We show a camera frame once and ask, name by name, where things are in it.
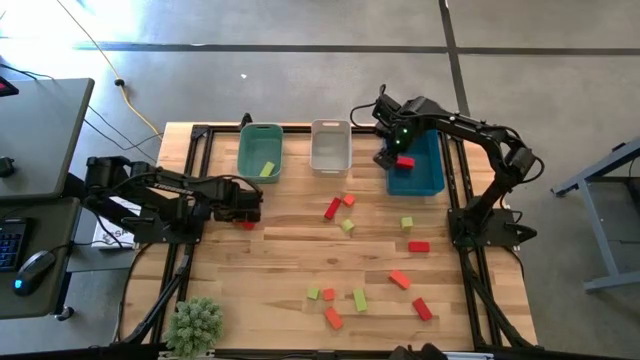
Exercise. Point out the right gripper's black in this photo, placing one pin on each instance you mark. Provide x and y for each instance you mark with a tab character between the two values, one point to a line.
395	125

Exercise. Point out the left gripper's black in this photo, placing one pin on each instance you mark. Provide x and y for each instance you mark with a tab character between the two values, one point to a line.
240	202

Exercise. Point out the red long wooden block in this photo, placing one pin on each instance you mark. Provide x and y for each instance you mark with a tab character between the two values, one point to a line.
405	162
419	246
332	208
422	309

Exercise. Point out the green long wooden block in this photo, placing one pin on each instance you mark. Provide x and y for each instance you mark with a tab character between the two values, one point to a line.
267	169
360	300

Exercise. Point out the orange wooden cube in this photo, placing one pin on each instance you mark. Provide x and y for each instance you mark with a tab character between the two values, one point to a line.
349	200
328	294

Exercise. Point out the green wooden cube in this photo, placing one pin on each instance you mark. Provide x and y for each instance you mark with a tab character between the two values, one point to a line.
348	225
313	293
407	223

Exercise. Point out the orange long wooden block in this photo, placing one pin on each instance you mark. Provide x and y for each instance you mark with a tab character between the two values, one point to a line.
333	318
400	279

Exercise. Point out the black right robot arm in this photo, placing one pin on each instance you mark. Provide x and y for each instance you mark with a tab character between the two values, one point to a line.
475	132

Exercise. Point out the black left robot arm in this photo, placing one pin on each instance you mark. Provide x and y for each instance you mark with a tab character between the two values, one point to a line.
175	186

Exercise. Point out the red wooden cube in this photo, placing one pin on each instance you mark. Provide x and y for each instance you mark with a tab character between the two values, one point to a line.
248	226

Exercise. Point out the blue plastic bin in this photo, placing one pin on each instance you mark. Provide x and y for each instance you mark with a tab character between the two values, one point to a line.
425	180

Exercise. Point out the teal plastic bin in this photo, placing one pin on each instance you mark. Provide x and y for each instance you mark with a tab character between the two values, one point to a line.
255	150

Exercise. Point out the white plastic bin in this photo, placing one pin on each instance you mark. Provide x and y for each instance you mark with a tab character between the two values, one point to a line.
330	155

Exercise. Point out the black table clamp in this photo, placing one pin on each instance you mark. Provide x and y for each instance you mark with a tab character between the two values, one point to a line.
246	120

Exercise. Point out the green artificial plant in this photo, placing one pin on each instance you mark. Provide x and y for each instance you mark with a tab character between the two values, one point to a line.
194	327

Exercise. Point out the white printed booklet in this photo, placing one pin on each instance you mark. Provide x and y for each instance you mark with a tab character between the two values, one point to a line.
107	236

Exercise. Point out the black desk support bar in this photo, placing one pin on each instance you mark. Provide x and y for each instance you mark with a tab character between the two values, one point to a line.
74	186

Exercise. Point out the dark grey desk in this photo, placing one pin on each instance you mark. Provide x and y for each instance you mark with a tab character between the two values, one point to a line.
50	225

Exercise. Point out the light grey desk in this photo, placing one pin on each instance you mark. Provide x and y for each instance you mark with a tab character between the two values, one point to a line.
40	135

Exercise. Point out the black computer mouse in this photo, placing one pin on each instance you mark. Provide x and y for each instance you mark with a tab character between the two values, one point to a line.
32	272

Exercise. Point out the grey metal table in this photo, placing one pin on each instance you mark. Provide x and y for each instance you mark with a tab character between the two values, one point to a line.
600	230

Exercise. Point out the black backlit keyboard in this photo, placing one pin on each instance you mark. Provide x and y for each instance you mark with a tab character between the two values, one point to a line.
11	245

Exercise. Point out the small black desk device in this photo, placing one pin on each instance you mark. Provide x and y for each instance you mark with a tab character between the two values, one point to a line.
6	166

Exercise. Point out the black flat desk gadget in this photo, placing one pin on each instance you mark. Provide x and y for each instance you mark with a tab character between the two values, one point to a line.
7	87

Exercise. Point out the silver metal bracket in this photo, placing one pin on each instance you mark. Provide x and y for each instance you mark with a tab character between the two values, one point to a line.
470	356

